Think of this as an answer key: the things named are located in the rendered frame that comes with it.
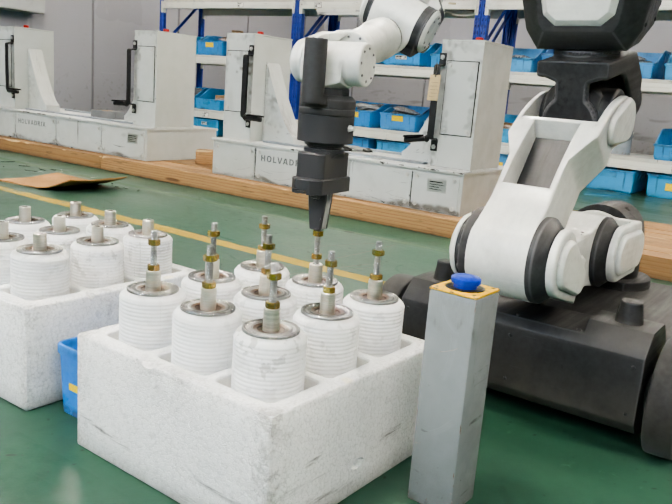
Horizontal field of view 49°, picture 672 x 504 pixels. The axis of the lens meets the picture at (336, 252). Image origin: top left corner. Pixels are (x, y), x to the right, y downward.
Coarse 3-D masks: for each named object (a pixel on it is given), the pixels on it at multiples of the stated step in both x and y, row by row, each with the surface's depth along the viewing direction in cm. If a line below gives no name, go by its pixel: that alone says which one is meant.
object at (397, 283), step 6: (396, 276) 150; (402, 276) 150; (408, 276) 150; (390, 282) 148; (396, 282) 147; (402, 282) 147; (408, 282) 147; (384, 288) 147; (390, 288) 146; (396, 288) 146; (402, 288) 146; (396, 294) 145; (402, 294) 146
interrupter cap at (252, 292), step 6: (246, 288) 112; (252, 288) 112; (258, 288) 113; (282, 288) 114; (246, 294) 109; (252, 294) 109; (258, 294) 111; (282, 294) 110; (288, 294) 110; (264, 300) 108
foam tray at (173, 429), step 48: (96, 336) 108; (96, 384) 107; (144, 384) 100; (192, 384) 94; (336, 384) 97; (384, 384) 106; (96, 432) 109; (144, 432) 102; (192, 432) 95; (240, 432) 90; (288, 432) 89; (336, 432) 98; (384, 432) 109; (144, 480) 103; (192, 480) 97; (240, 480) 91; (288, 480) 91; (336, 480) 100
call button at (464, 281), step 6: (456, 276) 98; (462, 276) 98; (468, 276) 98; (474, 276) 99; (456, 282) 97; (462, 282) 97; (468, 282) 97; (474, 282) 97; (480, 282) 98; (462, 288) 97; (468, 288) 97; (474, 288) 98
